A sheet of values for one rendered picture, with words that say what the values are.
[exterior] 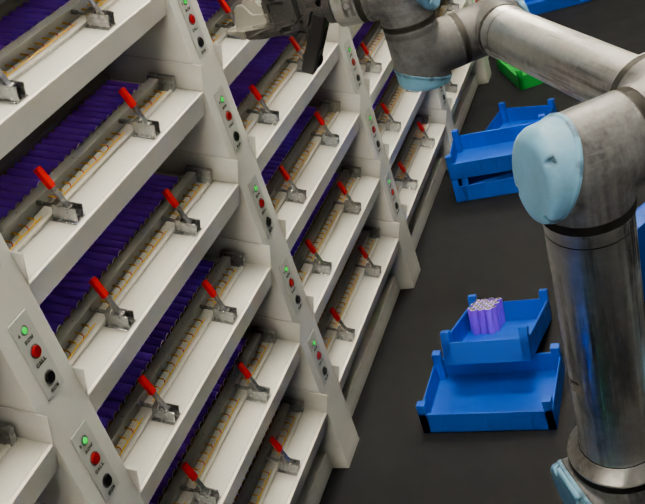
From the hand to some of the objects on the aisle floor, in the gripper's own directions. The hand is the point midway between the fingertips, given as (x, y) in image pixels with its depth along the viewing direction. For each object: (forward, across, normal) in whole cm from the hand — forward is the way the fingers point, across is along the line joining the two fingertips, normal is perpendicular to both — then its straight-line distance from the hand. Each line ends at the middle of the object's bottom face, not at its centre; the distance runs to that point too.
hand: (234, 34), depth 173 cm
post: (+17, -70, +101) cm, 124 cm away
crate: (-23, -16, +101) cm, 105 cm away
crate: (-23, -32, +96) cm, 104 cm away
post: (+17, +70, +101) cm, 124 cm away
